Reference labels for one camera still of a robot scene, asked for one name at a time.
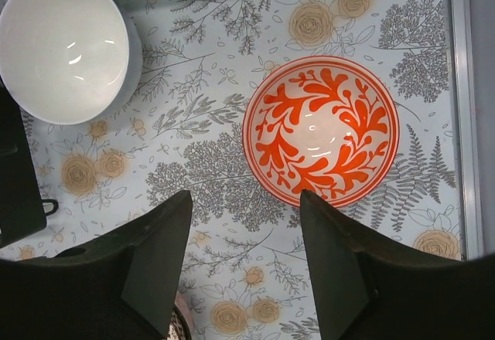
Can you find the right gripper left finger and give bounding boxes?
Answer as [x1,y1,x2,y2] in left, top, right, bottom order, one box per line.
[1,190,193,339]

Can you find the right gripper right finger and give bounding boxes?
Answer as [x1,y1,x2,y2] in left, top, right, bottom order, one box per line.
[300,190,494,339]

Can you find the black wire dish rack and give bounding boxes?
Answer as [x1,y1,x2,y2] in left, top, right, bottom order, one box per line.
[1,88,59,247]

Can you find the plain white bowl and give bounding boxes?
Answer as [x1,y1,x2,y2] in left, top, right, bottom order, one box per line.
[1,0,143,125]

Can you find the dark patterned bowl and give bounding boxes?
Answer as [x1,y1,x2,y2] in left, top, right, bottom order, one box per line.
[166,292,192,340]

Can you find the red floral pattern bowl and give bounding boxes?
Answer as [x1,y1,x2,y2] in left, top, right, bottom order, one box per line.
[242,56,400,207]

